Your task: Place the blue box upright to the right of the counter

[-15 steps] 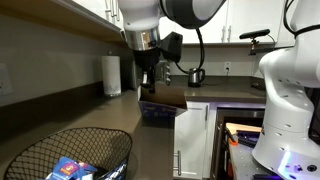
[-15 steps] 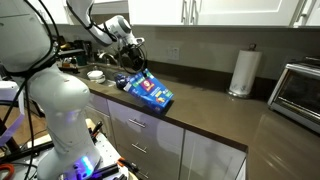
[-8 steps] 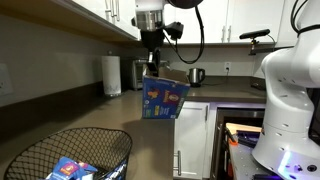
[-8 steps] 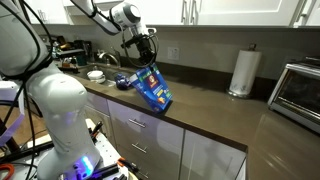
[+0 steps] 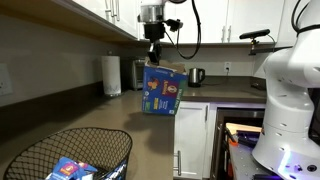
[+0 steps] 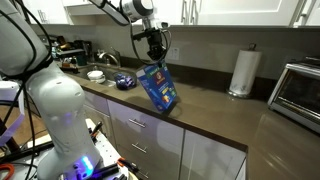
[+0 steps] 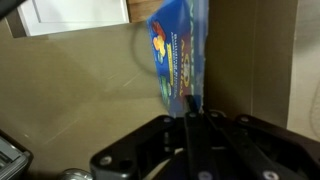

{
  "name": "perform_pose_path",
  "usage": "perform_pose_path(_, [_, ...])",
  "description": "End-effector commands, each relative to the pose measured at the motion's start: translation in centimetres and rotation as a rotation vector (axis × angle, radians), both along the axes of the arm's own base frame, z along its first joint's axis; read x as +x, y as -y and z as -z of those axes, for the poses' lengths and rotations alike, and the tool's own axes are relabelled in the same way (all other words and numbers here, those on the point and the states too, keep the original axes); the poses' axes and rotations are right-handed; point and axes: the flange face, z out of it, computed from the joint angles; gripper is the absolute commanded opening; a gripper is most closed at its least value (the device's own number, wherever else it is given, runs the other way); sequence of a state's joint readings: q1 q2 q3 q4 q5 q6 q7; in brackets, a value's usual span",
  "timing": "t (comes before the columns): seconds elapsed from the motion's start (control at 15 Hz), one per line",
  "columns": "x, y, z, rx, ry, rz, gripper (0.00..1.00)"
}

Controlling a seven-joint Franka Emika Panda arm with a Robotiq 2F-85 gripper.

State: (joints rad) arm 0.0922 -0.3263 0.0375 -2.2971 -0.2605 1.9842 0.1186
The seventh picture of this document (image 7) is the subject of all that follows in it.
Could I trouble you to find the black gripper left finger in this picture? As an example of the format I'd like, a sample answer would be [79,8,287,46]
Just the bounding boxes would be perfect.
[89,94,219,180]

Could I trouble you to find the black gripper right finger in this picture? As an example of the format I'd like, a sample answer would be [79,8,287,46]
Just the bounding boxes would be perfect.
[203,111,320,180]

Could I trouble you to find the blue cardboard food box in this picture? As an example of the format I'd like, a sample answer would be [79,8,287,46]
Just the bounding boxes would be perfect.
[145,0,298,129]

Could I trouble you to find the steel electric kettle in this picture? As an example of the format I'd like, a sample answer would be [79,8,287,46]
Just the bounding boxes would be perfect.
[57,168,94,180]

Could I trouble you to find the white lower cabinet door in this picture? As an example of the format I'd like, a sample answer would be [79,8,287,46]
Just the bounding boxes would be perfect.
[16,0,131,38]

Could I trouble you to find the silver toaster oven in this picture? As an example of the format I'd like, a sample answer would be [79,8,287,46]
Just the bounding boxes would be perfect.
[0,128,34,180]

